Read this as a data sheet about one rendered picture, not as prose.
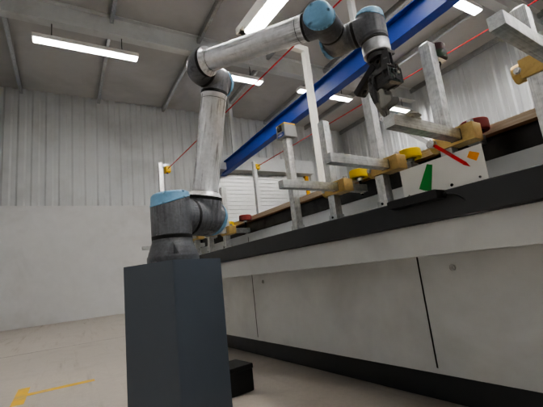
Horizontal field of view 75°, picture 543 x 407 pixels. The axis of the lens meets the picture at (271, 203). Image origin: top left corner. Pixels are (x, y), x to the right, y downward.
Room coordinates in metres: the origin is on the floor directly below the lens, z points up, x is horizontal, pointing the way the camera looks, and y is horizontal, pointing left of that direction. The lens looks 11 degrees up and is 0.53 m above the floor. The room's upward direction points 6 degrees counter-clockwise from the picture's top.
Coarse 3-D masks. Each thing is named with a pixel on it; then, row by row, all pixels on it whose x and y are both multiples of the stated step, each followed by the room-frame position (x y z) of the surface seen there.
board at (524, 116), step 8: (528, 112) 0.97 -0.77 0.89; (504, 120) 1.02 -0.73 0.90; (512, 120) 1.00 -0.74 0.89; (520, 120) 0.99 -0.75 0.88; (528, 120) 0.98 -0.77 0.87; (536, 120) 0.99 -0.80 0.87; (496, 128) 1.04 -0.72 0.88; (504, 128) 1.03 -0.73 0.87; (512, 128) 1.04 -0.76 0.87; (488, 136) 1.09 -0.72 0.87; (424, 152) 1.24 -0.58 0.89; (416, 160) 1.28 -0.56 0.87; (424, 160) 1.29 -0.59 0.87; (320, 192) 1.73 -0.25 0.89; (304, 200) 1.84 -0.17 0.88; (272, 208) 2.08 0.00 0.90; (280, 208) 2.02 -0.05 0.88; (256, 216) 2.24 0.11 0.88; (264, 216) 2.22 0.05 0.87; (240, 224) 2.46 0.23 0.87
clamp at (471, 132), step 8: (464, 128) 0.94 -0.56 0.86; (472, 128) 0.92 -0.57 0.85; (480, 128) 0.94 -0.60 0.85; (464, 136) 0.94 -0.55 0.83; (472, 136) 0.93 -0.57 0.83; (480, 136) 0.94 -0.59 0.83; (440, 144) 1.00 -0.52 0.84; (448, 144) 0.98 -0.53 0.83; (456, 144) 0.96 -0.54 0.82; (464, 144) 0.97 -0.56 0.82; (432, 152) 1.03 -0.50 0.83
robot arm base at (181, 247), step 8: (152, 240) 1.29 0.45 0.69; (160, 240) 1.26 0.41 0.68; (168, 240) 1.26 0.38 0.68; (176, 240) 1.27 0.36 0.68; (184, 240) 1.29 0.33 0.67; (192, 240) 1.35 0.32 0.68; (152, 248) 1.28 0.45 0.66; (160, 248) 1.25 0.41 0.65; (168, 248) 1.25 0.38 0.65; (176, 248) 1.26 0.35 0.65; (184, 248) 1.27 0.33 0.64; (192, 248) 1.31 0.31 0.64; (152, 256) 1.26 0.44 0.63; (160, 256) 1.24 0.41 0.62; (168, 256) 1.24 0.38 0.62; (176, 256) 1.25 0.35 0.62; (184, 256) 1.26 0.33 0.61; (192, 256) 1.29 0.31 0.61
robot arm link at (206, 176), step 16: (224, 80) 1.38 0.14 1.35; (208, 96) 1.38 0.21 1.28; (224, 96) 1.40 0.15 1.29; (208, 112) 1.38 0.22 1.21; (224, 112) 1.42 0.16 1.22; (208, 128) 1.39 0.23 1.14; (208, 144) 1.40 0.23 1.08; (208, 160) 1.41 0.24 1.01; (208, 176) 1.42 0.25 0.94; (192, 192) 1.42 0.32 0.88; (208, 192) 1.42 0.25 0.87; (208, 208) 1.42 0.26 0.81; (224, 208) 1.51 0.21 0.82; (208, 224) 1.42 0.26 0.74; (224, 224) 1.51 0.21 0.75
